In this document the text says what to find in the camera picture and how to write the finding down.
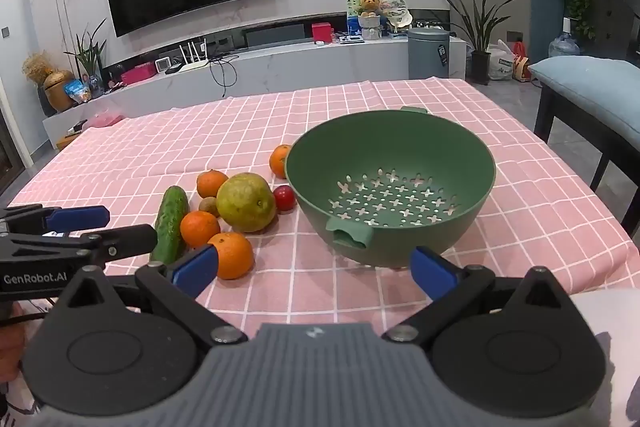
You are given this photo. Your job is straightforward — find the pink cloth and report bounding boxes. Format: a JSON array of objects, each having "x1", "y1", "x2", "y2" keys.
[{"x1": 87, "y1": 109, "x2": 126, "y2": 128}]

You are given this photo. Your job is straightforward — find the small green potted plant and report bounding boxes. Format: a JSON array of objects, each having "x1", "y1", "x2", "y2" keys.
[{"x1": 64, "y1": 18, "x2": 108, "y2": 98}]

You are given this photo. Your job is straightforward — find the white router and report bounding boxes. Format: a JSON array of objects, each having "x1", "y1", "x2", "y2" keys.
[{"x1": 170, "y1": 38, "x2": 211, "y2": 74}]

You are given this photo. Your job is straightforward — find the green cucumber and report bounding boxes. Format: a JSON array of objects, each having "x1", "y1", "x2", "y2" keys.
[{"x1": 149, "y1": 186, "x2": 190, "y2": 265}]

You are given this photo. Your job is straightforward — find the tangled black cables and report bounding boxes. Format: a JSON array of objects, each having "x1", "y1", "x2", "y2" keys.
[{"x1": 209, "y1": 51, "x2": 240, "y2": 98}]

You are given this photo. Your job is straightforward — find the person's left forearm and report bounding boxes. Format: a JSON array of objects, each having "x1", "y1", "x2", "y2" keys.
[{"x1": 0, "y1": 321, "x2": 35, "y2": 360}]

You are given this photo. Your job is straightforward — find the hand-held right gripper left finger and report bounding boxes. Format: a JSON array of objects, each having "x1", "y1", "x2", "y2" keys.
[{"x1": 45, "y1": 244, "x2": 249, "y2": 348}]

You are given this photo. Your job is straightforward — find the long grey television console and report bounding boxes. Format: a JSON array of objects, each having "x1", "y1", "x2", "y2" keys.
[{"x1": 42, "y1": 32, "x2": 468, "y2": 152}]

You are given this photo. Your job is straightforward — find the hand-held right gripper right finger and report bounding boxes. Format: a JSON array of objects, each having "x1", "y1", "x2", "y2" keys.
[{"x1": 382, "y1": 245, "x2": 586, "y2": 345}]

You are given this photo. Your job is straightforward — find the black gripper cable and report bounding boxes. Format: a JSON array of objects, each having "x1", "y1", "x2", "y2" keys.
[{"x1": 0, "y1": 311, "x2": 47, "y2": 325}]

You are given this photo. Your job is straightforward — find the dark wooden chair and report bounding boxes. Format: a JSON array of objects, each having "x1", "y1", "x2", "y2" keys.
[{"x1": 532, "y1": 77, "x2": 640, "y2": 230}]

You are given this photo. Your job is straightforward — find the long-leaved plant in black pot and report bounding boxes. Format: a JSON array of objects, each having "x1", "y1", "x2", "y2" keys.
[{"x1": 436, "y1": 0, "x2": 523, "y2": 86}]

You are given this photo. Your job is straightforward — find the light blue cushion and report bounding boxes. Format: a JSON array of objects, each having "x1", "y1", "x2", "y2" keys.
[{"x1": 527, "y1": 58, "x2": 640, "y2": 148}]

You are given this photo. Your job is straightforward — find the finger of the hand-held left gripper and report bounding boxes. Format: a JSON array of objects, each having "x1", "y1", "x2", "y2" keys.
[
  {"x1": 0, "y1": 224, "x2": 159, "y2": 270},
  {"x1": 0, "y1": 204, "x2": 111, "y2": 235}
]

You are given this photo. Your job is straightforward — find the large green citrus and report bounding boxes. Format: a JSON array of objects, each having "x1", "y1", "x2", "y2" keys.
[{"x1": 216, "y1": 172, "x2": 277, "y2": 234}]

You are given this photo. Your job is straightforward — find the red bag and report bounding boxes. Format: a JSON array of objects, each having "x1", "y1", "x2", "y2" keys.
[{"x1": 512, "y1": 42, "x2": 532, "y2": 82}]

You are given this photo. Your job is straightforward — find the large water jug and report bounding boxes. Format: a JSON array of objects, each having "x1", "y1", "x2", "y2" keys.
[{"x1": 548, "y1": 18, "x2": 581, "y2": 60}]

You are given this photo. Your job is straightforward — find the grey trash can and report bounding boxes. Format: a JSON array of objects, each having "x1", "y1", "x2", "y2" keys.
[{"x1": 407, "y1": 27, "x2": 451, "y2": 80}]

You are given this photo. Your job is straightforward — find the orange mandarin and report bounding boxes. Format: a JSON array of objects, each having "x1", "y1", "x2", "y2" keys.
[
  {"x1": 206, "y1": 232, "x2": 255, "y2": 281},
  {"x1": 180, "y1": 210, "x2": 221, "y2": 249},
  {"x1": 196, "y1": 169, "x2": 230, "y2": 199},
  {"x1": 269, "y1": 144, "x2": 293, "y2": 179}
]

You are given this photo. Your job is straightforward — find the grey-blue cabinet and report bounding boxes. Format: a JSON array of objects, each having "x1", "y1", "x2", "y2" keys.
[{"x1": 590, "y1": 0, "x2": 640, "y2": 68}]

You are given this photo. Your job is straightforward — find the pink checked tablecloth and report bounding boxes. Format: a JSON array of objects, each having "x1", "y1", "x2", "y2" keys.
[{"x1": 7, "y1": 77, "x2": 640, "y2": 335}]

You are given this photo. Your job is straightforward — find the red cherry tomato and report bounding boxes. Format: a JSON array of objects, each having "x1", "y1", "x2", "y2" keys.
[{"x1": 272, "y1": 185, "x2": 298, "y2": 212}]

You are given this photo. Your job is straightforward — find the blue snack bag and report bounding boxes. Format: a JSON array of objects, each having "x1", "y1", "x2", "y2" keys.
[{"x1": 64, "y1": 78, "x2": 94, "y2": 104}]

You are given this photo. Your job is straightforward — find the brown teddy bear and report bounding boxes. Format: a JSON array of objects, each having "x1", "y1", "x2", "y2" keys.
[{"x1": 357, "y1": 0, "x2": 384, "y2": 40}]

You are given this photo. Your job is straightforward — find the white plastic bag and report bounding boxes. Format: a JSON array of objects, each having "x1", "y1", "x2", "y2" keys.
[{"x1": 487, "y1": 39, "x2": 516, "y2": 81}]

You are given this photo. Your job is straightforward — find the pink box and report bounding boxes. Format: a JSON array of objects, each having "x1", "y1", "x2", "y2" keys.
[{"x1": 120, "y1": 61, "x2": 157, "y2": 86}]

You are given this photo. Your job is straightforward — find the green colander bowl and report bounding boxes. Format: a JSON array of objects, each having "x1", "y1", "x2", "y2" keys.
[{"x1": 284, "y1": 106, "x2": 497, "y2": 269}]

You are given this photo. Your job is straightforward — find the brown vase with dried flowers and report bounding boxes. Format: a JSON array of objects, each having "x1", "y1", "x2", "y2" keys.
[{"x1": 22, "y1": 51, "x2": 76, "y2": 112}]

